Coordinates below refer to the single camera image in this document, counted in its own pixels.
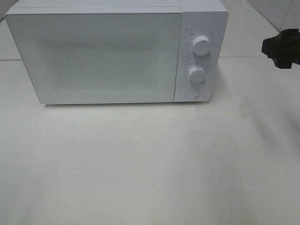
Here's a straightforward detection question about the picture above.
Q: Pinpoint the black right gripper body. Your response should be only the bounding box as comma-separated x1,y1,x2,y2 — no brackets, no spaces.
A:
262,29,300,69

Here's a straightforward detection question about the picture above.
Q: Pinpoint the white round knob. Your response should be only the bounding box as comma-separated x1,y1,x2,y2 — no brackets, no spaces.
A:
187,66,206,83
191,35,212,56

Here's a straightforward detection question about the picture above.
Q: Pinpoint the white round door button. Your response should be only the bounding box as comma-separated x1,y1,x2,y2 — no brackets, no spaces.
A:
185,88,200,99

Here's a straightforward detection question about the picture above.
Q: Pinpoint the white microwave door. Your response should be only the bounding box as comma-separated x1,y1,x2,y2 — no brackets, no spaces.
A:
7,12,181,104

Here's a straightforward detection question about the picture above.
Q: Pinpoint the white microwave oven body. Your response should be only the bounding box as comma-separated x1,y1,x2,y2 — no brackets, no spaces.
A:
5,0,229,102

